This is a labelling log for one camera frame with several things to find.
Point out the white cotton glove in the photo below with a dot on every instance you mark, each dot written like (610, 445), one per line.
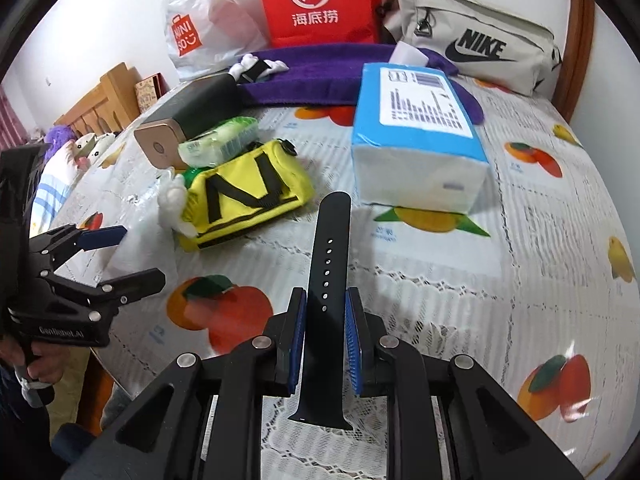
(175, 200)
(272, 66)

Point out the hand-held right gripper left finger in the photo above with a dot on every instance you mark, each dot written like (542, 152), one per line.
(295, 340)

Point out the red paper bag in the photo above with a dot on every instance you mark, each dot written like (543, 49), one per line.
(320, 5)

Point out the blue tissue pack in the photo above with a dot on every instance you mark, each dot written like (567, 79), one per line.
(415, 150)

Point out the grey waist bag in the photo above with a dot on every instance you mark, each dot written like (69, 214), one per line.
(475, 45)

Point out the purple towel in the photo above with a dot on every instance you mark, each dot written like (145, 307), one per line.
(310, 75)

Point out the person's left forearm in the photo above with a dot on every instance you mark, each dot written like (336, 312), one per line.
(20, 435)

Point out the purple plush toy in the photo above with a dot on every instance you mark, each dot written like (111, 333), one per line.
(59, 137)

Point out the brown wooden door frame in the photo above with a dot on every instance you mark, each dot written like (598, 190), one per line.
(575, 50)

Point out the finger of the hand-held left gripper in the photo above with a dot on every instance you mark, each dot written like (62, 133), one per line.
(102, 237)
(130, 285)

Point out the white plastic shopping bag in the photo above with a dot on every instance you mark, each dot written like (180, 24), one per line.
(210, 25)

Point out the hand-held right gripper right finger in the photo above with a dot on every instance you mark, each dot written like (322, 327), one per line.
(356, 340)

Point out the person's left hand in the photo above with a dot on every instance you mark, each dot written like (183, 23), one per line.
(47, 365)

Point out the dotted white pillows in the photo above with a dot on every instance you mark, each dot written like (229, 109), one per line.
(95, 147)

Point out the white green tissue packet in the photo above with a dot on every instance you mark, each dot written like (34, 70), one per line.
(220, 142)

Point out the patterned book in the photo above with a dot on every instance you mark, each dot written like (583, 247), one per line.
(149, 91)

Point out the pink curtain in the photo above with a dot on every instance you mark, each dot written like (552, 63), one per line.
(12, 120)

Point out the wooden headboard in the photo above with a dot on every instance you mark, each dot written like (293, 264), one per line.
(100, 100)

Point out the dark green box gold end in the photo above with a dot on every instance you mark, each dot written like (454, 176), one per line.
(195, 105)

